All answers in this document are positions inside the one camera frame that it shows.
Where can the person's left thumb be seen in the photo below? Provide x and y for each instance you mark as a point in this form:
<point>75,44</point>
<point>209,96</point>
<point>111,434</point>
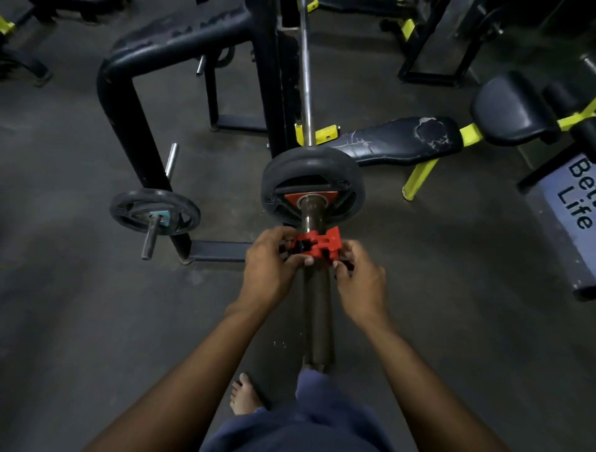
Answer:
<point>300,261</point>

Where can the person's right thumb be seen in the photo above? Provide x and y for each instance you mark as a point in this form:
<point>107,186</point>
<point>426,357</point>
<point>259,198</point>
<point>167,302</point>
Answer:
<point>342,272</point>

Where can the small black weight plate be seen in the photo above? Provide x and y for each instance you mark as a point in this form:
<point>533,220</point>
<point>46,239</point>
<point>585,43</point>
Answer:
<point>154,212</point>

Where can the person's bare foot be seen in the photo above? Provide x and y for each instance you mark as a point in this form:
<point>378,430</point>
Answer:
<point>243,395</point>

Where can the person's blue trousers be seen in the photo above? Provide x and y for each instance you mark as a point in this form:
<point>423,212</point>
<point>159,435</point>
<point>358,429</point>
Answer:
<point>302,419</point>

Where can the person's right forearm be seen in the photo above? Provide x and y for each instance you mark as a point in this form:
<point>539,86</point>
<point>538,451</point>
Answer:
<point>428,391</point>

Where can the person's right hand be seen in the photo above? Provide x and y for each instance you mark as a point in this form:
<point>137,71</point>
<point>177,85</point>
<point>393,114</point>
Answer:
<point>364,288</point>

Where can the black and yellow gym equipment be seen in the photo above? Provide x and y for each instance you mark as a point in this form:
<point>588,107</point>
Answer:
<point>23,42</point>

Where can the person's left hand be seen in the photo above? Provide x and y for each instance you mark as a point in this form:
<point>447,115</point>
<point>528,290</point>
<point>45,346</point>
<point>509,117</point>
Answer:
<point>266,274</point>

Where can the grey printed machine panel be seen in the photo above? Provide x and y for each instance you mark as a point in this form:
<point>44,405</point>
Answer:
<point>570,219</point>

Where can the black gym machine frame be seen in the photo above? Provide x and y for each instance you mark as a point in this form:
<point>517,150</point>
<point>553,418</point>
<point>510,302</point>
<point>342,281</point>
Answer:
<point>442,42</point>

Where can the red barbell collar clamp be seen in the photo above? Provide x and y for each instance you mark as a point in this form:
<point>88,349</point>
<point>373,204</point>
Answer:
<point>321,243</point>

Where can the person's left forearm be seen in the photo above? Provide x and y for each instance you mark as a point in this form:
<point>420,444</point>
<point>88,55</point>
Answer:
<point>186,386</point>

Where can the large black weight plate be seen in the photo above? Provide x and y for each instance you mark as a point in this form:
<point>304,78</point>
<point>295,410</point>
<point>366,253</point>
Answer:
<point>313,184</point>

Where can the steel barbell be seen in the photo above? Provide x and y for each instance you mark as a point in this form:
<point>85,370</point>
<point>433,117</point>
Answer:
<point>313,260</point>

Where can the black bench press rack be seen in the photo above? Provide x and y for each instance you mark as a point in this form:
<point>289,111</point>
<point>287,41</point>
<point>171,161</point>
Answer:
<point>195,93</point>

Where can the black and yellow weight bench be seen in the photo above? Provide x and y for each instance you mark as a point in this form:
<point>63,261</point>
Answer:
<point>447,135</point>

